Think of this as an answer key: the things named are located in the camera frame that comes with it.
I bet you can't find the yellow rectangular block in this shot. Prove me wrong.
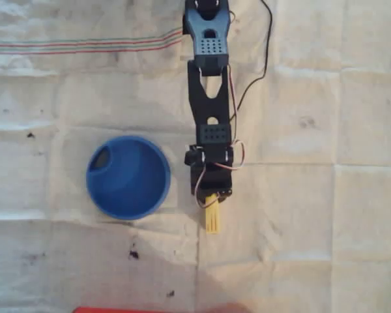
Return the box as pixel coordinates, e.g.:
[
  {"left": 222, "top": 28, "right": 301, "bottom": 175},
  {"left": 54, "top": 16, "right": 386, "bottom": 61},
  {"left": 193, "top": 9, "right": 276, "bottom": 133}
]
[{"left": 204, "top": 193, "right": 222, "bottom": 235}]

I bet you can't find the blue plastic bowl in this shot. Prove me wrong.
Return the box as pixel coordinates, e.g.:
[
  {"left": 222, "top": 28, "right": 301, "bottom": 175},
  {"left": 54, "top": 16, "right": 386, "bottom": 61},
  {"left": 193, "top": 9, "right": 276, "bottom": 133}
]
[{"left": 85, "top": 135, "right": 172, "bottom": 221}]

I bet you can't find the plain white cloth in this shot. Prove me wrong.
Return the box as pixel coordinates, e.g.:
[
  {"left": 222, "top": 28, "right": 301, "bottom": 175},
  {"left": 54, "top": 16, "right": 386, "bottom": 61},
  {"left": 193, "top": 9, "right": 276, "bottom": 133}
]
[{"left": 195, "top": 0, "right": 391, "bottom": 313}]

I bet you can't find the red flat object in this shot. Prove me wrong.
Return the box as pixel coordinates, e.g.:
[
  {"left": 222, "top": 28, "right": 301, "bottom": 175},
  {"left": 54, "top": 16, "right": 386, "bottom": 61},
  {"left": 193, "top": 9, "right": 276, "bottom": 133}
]
[{"left": 72, "top": 304, "right": 250, "bottom": 313}]

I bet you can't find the white cloth with coloured stripes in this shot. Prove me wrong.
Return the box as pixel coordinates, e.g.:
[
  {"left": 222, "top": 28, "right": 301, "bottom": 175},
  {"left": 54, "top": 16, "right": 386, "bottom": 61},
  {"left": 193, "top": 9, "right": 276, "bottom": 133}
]
[{"left": 0, "top": 0, "right": 208, "bottom": 313}]

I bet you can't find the black cable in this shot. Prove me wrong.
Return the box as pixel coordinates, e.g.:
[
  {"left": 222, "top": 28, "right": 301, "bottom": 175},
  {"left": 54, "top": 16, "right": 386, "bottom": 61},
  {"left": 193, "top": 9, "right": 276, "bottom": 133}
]
[{"left": 234, "top": 0, "right": 274, "bottom": 127}]

